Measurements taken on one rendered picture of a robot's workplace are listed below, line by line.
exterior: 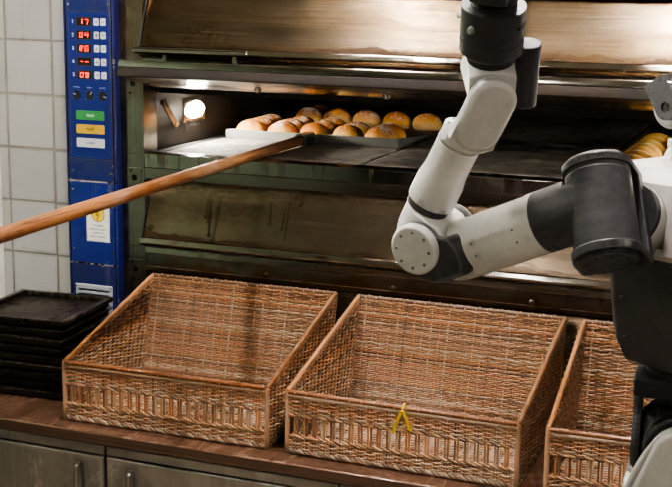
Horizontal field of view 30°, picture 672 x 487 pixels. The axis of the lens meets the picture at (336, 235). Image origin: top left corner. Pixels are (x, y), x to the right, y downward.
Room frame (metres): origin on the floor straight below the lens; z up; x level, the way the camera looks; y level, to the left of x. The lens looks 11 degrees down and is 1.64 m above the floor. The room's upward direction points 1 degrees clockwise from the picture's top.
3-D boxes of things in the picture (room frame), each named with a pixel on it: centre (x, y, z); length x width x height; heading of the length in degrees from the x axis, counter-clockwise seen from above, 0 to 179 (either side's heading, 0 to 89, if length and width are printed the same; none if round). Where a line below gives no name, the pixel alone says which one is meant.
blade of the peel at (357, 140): (3.88, 0.02, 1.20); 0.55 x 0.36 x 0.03; 70
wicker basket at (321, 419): (2.86, -0.23, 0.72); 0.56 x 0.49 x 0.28; 69
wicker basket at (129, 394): (3.07, 0.33, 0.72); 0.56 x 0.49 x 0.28; 70
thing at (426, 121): (4.11, -0.29, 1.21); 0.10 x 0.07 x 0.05; 72
